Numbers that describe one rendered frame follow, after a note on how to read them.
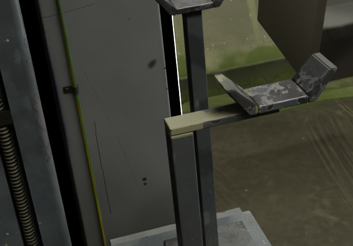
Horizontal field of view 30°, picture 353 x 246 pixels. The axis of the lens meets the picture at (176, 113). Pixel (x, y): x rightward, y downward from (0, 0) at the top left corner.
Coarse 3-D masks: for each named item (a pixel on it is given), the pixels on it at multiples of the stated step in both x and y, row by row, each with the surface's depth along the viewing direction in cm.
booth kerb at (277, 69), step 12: (264, 60) 262; (276, 60) 263; (216, 72) 258; (228, 72) 260; (240, 72) 261; (252, 72) 263; (264, 72) 264; (276, 72) 266; (288, 72) 267; (180, 84) 256; (216, 84) 261; (240, 84) 264; (252, 84) 265; (264, 84) 267; (180, 96) 259
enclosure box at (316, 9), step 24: (264, 0) 195; (288, 0) 179; (312, 0) 165; (336, 0) 209; (264, 24) 199; (288, 24) 182; (312, 24) 168; (336, 24) 202; (288, 48) 186; (312, 48) 171; (336, 48) 192; (336, 72) 184
